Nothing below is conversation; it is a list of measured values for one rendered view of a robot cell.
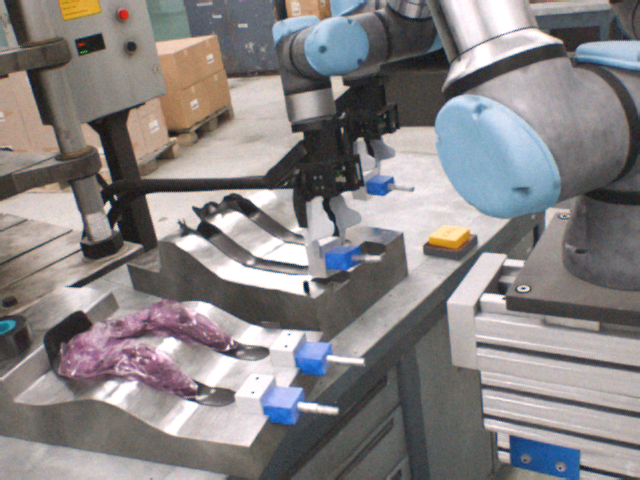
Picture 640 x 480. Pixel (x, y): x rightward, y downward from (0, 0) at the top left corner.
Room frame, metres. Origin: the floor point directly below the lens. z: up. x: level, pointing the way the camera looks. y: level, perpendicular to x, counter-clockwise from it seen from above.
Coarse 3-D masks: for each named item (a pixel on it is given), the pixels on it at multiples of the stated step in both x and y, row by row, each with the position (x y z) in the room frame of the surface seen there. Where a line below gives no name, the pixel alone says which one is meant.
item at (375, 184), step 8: (376, 168) 1.34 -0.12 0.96; (368, 176) 1.31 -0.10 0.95; (376, 176) 1.32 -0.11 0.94; (384, 176) 1.32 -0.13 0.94; (392, 176) 1.31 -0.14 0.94; (368, 184) 1.30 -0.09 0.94; (376, 184) 1.29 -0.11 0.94; (384, 184) 1.28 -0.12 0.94; (392, 184) 1.29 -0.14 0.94; (352, 192) 1.32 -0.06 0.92; (360, 192) 1.31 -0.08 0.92; (368, 192) 1.30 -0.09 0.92; (376, 192) 1.29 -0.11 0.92; (384, 192) 1.28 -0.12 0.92
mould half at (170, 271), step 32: (256, 192) 1.38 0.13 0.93; (224, 224) 1.25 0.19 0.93; (288, 224) 1.28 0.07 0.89; (160, 256) 1.21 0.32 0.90; (192, 256) 1.15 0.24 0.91; (224, 256) 1.16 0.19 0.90; (288, 256) 1.15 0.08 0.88; (384, 256) 1.11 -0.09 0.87; (160, 288) 1.23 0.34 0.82; (192, 288) 1.16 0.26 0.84; (224, 288) 1.10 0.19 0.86; (256, 288) 1.05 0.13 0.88; (288, 288) 1.01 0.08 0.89; (320, 288) 0.99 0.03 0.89; (352, 288) 1.04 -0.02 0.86; (384, 288) 1.10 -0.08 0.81; (256, 320) 1.06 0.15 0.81; (288, 320) 1.01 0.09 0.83; (320, 320) 0.97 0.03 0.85; (352, 320) 1.03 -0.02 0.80
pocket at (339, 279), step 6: (342, 270) 1.05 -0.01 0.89; (330, 276) 1.07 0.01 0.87; (336, 276) 1.06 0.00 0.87; (342, 276) 1.05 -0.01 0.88; (348, 276) 1.04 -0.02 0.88; (318, 282) 1.04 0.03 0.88; (324, 282) 1.05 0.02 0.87; (330, 282) 1.06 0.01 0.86; (336, 282) 1.06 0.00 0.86; (342, 282) 1.05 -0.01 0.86; (348, 282) 1.03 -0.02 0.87; (336, 288) 1.01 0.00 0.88
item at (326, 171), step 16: (304, 128) 1.03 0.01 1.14; (320, 128) 1.02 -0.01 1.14; (336, 128) 1.02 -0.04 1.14; (320, 144) 1.03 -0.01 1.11; (336, 144) 1.01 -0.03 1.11; (304, 160) 1.05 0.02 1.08; (320, 160) 1.03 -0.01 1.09; (336, 160) 1.00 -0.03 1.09; (352, 160) 1.03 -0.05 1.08; (304, 176) 1.03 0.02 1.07; (320, 176) 1.02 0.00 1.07; (336, 176) 1.00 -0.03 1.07; (352, 176) 1.02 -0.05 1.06; (320, 192) 1.01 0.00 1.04; (336, 192) 0.98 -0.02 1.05
